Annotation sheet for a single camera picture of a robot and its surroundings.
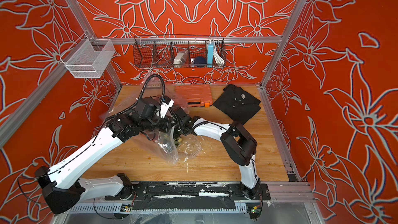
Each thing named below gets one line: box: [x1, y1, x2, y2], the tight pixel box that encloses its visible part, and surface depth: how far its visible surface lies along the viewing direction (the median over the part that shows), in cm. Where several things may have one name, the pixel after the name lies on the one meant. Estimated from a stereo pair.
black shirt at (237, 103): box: [212, 84, 262, 125], surface depth 109 cm
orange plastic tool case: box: [175, 84, 213, 108], surface depth 109 cm
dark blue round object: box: [193, 56, 208, 68], surface depth 96 cm
